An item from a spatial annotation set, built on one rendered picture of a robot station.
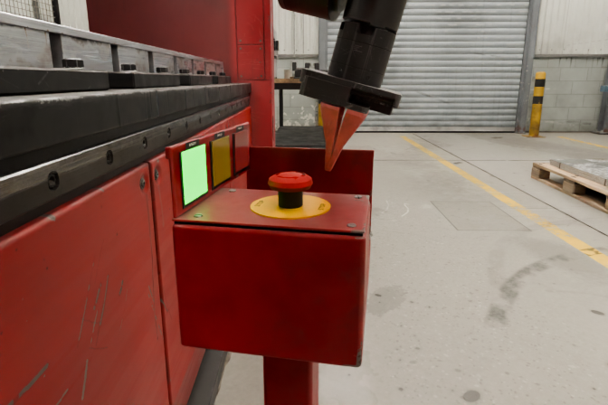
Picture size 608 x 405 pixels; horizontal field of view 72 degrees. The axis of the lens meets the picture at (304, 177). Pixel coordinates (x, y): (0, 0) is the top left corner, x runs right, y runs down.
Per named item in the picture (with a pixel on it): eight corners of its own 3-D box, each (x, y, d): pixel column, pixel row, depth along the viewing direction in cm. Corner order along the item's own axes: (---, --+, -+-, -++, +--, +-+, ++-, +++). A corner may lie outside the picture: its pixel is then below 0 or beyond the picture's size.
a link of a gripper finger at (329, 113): (313, 157, 50) (334, 80, 47) (371, 175, 49) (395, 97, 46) (301, 170, 43) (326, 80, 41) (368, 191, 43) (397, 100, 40)
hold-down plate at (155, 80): (135, 89, 75) (133, 71, 75) (104, 89, 75) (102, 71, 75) (180, 86, 104) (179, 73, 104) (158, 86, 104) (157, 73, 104)
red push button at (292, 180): (308, 221, 35) (308, 180, 35) (262, 218, 36) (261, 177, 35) (316, 207, 39) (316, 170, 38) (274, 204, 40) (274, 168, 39)
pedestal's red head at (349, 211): (361, 371, 34) (369, 153, 30) (179, 347, 37) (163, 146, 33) (369, 266, 53) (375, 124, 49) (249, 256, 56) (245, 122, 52)
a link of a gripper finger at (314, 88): (293, 152, 50) (314, 74, 48) (351, 169, 49) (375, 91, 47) (280, 164, 44) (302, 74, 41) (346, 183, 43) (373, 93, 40)
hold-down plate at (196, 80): (190, 85, 114) (189, 74, 114) (170, 85, 114) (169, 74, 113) (213, 84, 143) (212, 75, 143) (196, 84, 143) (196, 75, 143)
